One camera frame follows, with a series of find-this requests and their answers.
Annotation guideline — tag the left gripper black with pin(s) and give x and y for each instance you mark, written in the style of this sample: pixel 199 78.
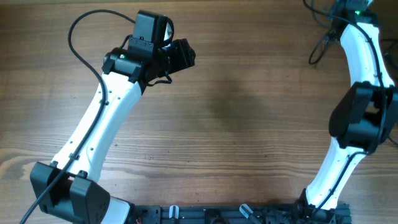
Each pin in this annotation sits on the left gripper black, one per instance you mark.
pixel 185 58

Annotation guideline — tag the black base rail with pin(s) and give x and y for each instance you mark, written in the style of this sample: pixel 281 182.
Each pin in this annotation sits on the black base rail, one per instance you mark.
pixel 278 214

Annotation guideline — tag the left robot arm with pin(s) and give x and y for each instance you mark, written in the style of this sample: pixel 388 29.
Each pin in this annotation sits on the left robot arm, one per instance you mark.
pixel 68 187

